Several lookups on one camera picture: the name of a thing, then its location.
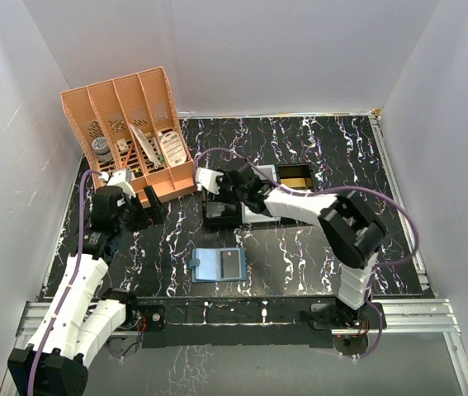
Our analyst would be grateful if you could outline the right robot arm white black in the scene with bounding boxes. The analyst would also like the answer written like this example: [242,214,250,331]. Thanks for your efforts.
[196,158,386,328]

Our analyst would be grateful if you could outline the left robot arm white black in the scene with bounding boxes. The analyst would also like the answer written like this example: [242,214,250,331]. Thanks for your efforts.
[7,168,167,395]

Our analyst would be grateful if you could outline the black VIP credit card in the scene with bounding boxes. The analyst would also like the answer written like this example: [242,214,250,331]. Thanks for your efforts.
[220,250,241,280]

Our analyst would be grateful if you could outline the white plastic bin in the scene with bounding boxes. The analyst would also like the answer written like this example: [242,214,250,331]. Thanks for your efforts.
[241,165,281,224]

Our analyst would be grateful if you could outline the orange pencil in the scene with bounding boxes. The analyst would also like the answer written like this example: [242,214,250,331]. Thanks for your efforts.
[121,143,135,169]

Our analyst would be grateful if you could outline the roll of tape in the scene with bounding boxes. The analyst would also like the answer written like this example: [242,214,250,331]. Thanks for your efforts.
[92,136,113,163]

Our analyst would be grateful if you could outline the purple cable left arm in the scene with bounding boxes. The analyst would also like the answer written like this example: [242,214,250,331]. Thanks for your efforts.
[26,169,111,396]

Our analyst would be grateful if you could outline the gold box in tray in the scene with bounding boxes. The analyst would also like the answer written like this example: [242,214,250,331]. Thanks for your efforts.
[281,177,313,190]

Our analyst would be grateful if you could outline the black tray right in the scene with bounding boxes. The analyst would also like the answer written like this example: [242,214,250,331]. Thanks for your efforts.
[276,163,315,191]

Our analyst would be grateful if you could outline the white paper packet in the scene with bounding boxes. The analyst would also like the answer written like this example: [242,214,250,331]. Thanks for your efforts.
[130,124,161,169]

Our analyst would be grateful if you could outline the black tray left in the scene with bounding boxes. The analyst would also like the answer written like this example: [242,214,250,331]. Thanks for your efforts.
[201,191,242,232]

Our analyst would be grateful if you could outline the white labelled blister pack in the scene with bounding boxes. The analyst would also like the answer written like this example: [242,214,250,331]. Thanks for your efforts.
[158,130,187,167]

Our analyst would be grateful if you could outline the small white eraser box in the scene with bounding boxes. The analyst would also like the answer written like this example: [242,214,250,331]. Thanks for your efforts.
[116,139,129,153]

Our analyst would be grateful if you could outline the orange plastic file organizer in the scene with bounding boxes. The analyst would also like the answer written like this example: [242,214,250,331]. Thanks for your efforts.
[60,67,196,206]

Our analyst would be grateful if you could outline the blue leather card holder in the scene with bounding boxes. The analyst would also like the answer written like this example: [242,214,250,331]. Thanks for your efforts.
[189,247,247,283]

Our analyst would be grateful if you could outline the black tray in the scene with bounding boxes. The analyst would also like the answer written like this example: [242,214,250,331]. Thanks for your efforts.
[201,191,242,232]
[276,163,315,191]

